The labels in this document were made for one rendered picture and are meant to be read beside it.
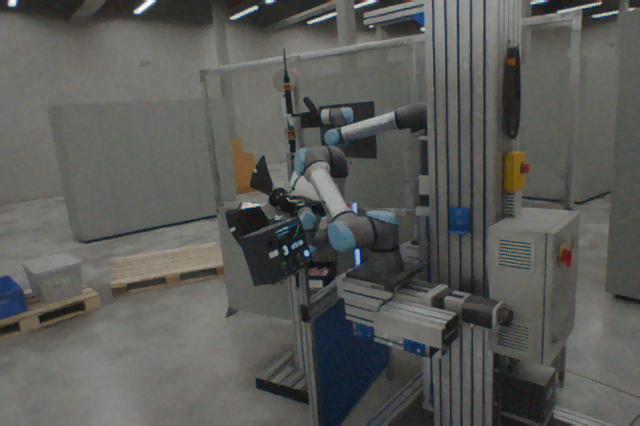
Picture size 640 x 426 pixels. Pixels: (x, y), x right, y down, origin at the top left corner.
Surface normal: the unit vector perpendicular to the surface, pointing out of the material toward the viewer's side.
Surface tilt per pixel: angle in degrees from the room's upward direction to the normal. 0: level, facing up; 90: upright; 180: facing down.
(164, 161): 90
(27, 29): 90
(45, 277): 96
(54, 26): 90
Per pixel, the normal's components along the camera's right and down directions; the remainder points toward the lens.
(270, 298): -0.51, 0.22
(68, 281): 0.69, 0.20
